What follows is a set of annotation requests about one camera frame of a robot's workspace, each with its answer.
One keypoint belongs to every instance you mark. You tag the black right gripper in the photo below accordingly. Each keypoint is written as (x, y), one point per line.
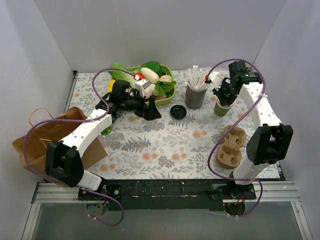
(225, 94)

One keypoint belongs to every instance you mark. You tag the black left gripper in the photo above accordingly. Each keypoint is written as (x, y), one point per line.
(145, 110)

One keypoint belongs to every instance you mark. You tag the green paper coffee cup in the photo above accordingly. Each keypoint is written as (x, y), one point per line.
(221, 110)

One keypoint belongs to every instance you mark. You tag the black coffee cup lid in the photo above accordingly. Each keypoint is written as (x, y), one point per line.
(178, 112)

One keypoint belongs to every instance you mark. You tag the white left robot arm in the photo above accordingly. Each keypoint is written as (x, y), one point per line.
(64, 158)

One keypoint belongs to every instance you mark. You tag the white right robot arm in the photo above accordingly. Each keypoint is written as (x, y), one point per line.
(271, 139)

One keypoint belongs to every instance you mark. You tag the green plastic tray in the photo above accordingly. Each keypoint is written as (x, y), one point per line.
(159, 100)

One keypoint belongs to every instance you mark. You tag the bok choy toy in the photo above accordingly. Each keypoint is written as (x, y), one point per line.
(165, 86)

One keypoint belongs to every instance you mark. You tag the white wrapped straws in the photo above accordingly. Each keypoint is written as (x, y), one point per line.
(196, 78)

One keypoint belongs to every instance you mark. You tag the white radish toy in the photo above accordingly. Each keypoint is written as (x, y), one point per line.
(150, 75)

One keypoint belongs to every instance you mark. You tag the floral table mat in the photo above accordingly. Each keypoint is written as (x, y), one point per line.
(167, 148)

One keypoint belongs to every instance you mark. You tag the small green cabbage toy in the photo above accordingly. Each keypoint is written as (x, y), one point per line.
(106, 130)

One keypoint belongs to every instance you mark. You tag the green leafy vegetable toy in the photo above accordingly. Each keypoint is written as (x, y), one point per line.
(154, 66)

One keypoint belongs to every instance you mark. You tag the yellow napa cabbage toy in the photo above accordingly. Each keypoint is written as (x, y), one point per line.
(110, 85)

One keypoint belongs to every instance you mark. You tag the green napa cabbage toy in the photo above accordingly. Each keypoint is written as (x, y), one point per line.
(121, 75)

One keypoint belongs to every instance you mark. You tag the brown cardboard cup carrier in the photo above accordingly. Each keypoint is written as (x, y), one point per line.
(229, 152)

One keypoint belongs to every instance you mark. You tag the brown paper bag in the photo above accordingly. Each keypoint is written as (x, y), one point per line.
(32, 147)

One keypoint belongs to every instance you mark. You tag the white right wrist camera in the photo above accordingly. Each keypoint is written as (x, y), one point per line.
(215, 79)

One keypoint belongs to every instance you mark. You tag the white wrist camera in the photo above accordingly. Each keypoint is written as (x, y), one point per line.
(215, 79)
(144, 88)

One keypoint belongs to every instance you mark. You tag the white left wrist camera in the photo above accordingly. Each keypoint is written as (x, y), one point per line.
(144, 88)

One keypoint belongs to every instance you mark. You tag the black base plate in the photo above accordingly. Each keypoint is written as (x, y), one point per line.
(174, 194)

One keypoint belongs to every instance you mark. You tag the aluminium frame rail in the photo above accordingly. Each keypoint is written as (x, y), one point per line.
(273, 191)

